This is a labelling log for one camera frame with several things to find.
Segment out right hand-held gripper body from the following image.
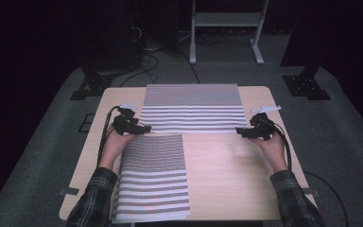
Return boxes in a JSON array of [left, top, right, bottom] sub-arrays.
[[248, 105, 283, 142]]

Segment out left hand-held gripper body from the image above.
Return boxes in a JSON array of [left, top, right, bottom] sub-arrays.
[[112, 101, 140, 137]]

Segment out striped towel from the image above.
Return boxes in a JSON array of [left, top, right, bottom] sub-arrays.
[[139, 83, 250, 135], [112, 133, 192, 225]]

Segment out person's right hand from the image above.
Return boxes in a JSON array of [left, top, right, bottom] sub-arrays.
[[250, 130, 289, 174]]

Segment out person's left hand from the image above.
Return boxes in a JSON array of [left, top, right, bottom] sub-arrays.
[[97, 123, 139, 171]]

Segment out floor socket panel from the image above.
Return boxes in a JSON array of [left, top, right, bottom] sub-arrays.
[[78, 113, 96, 133]]

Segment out black stand base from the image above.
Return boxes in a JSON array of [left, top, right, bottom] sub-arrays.
[[282, 64, 333, 101], [70, 61, 116, 101]]

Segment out grey tape tab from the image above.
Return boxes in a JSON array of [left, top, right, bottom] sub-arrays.
[[302, 187, 320, 198], [58, 186, 80, 197]]

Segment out white metal stand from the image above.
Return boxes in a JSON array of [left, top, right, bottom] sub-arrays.
[[188, 0, 270, 66]]

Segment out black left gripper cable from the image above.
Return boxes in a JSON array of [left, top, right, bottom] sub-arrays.
[[95, 105, 121, 167]]

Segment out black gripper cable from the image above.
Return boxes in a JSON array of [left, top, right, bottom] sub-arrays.
[[95, 105, 121, 167], [262, 117, 351, 227]]

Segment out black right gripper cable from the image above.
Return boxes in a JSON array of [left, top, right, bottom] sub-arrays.
[[262, 117, 351, 227]]

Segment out black floor cables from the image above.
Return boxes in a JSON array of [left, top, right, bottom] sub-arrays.
[[118, 18, 201, 88]]

